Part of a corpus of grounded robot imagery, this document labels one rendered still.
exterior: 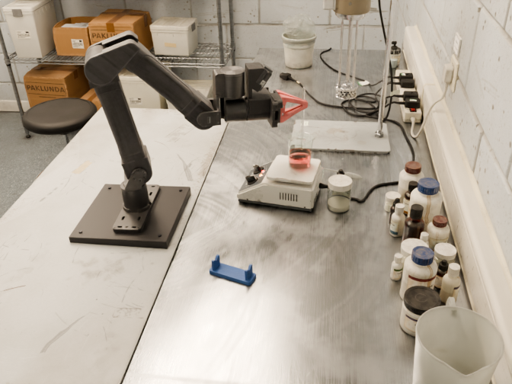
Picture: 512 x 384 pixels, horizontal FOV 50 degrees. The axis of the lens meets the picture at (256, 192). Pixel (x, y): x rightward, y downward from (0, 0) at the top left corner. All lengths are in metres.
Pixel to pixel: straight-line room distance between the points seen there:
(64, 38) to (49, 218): 2.41
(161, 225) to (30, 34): 2.61
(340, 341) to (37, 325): 0.59
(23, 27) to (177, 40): 0.95
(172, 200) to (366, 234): 0.49
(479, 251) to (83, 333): 0.79
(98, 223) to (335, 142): 0.75
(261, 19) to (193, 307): 2.82
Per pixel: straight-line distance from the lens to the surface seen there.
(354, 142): 1.72
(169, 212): 1.38
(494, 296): 1.08
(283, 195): 1.38
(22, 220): 1.51
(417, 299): 1.08
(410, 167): 1.41
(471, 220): 1.25
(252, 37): 3.80
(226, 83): 1.27
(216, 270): 1.21
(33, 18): 3.76
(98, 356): 1.10
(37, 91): 3.98
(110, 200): 1.47
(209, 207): 1.43
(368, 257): 1.27
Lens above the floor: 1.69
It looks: 33 degrees down
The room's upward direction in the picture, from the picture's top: 2 degrees counter-clockwise
